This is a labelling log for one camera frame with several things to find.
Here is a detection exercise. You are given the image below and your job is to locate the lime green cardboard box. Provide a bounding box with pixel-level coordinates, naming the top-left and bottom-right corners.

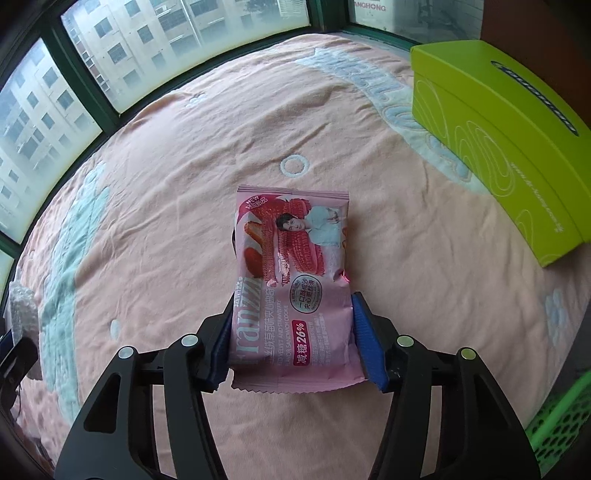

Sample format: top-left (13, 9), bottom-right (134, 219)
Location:
top-left (410, 39), bottom-right (591, 268)

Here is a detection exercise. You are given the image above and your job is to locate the white outdoor sign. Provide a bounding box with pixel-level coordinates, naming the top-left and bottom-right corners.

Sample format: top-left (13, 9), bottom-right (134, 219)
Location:
top-left (350, 0), bottom-right (403, 29)

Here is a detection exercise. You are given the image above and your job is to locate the brown wooden cabinet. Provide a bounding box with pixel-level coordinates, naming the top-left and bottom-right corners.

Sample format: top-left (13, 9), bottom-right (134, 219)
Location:
top-left (480, 0), bottom-right (591, 121)

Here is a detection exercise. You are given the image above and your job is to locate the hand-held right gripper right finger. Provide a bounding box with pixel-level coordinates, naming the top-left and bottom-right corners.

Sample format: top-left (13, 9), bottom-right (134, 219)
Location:
top-left (351, 291), bottom-right (541, 480)

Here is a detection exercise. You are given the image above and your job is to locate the pink snack packet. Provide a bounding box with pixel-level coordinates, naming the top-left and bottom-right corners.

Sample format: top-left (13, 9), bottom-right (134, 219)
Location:
top-left (228, 185), bottom-right (365, 394)

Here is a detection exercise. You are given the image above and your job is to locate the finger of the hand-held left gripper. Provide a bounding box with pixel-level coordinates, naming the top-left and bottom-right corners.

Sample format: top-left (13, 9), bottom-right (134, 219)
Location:
top-left (0, 335), bottom-right (40, 393)

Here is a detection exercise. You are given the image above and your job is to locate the dark green window frame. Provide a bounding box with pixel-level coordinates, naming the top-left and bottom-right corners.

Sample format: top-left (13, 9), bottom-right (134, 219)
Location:
top-left (0, 0), bottom-right (416, 278)

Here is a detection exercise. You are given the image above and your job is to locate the pink printed blanket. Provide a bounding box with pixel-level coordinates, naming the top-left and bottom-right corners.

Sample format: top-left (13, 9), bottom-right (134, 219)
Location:
top-left (9, 28), bottom-right (591, 480)

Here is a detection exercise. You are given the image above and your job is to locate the green plastic mesh basket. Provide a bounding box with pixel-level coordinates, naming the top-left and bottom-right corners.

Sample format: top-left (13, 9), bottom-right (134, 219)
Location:
top-left (526, 369), bottom-right (591, 480)

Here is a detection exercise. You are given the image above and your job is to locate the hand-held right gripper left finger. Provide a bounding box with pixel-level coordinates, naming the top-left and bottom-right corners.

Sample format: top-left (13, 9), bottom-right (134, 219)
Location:
top-left (54, 293), bottom-right (236, 480)

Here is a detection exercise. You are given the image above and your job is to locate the grey apartment building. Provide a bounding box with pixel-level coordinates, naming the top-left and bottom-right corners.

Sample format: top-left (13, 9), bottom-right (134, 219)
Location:
top-left (0, 0), bottom-right (310, 241)

